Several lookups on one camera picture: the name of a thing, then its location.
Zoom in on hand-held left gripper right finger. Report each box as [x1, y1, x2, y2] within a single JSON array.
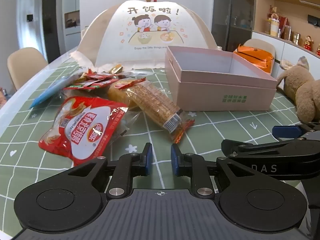
[[171, 144, 253, 200]]

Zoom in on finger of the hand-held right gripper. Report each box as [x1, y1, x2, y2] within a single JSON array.
[[272, 122, 320, 140]]

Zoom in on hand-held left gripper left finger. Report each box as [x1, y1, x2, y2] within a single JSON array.
[[66, 142, 153, 200]]

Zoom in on clear cracker packet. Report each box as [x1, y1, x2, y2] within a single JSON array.
[[125, 81, 195, 144]]

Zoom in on pink cardboard box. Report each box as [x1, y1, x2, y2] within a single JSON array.
[[164, 45, 278, 112]]

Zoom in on yellow bread packet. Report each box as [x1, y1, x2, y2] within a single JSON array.
[[107, 77, 147, 109]]

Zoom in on red and white snack packet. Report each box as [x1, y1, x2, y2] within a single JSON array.
[[38, 96, 129, 167]]

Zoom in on small red sachet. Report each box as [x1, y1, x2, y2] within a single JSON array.
[[63, 79, 119, 91], [85, 70, 118, 80]]

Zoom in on blue seaweed packet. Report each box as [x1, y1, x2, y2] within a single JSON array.
[[29, 74, 75, 109]]

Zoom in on brown plush toy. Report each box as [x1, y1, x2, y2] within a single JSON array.
[[276, 56, 320, 123]]

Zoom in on green grid tablecloth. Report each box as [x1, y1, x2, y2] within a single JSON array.
[[0, 60, 320, 240]]

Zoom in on orange snack bag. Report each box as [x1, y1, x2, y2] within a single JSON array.
[[233, 44, 275, 75]]

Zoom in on red and gold figurine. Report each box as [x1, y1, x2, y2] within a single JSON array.
[[304, 36, 315, 51]]

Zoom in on beige chair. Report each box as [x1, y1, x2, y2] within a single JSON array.
[[7, 47, 49, 92], [241, 39, 277, 58]]

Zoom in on gold wrapped candy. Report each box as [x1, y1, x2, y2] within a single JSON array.
[[107, 64, 123, 74]]

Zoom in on white cylinder box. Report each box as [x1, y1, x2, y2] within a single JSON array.
[[271, 19, 281, 37]]

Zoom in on printed mesh food cover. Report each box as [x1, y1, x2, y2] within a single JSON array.
[[70, 0, 223, 72]]

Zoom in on glass door cabinet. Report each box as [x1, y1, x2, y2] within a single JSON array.
[[211, 0, 257, 52]]

